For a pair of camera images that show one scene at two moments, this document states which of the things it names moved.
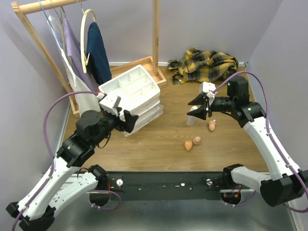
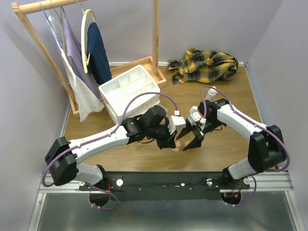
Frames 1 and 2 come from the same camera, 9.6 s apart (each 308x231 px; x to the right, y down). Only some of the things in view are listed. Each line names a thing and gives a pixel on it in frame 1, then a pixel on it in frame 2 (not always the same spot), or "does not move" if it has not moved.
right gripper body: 222,104 -> 211,124
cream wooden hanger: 84,60 does not move
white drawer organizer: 139,95 does not move
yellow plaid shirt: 202,66 does not move
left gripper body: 122,122 -> 166,137
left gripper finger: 130,121 -> 168,142
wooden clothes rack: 22,9 does not move
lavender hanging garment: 74,52 does not move
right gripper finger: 200,112 -> 196,142
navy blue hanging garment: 98,64 does not move
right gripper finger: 199,100 -> 188,128
